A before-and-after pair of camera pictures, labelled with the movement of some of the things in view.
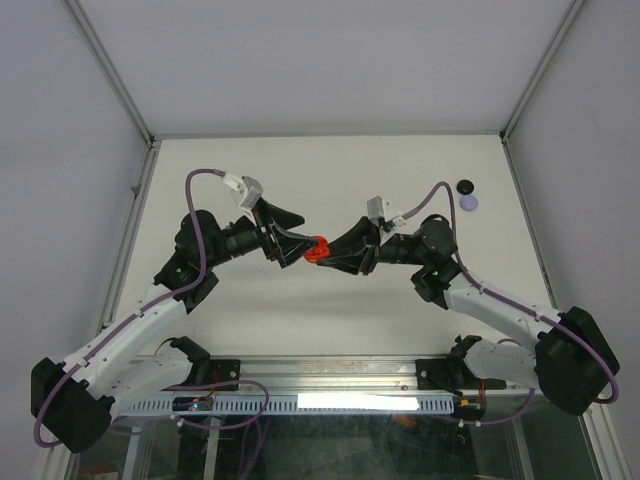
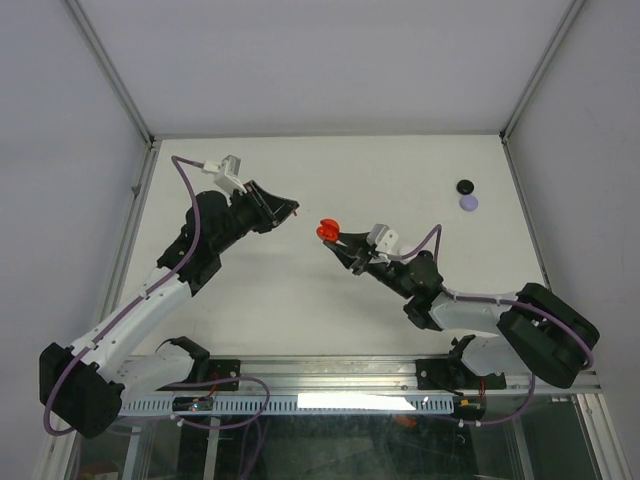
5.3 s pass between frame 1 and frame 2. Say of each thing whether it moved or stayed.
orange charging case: moved
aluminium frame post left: stayed
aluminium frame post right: stayed
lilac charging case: stayed
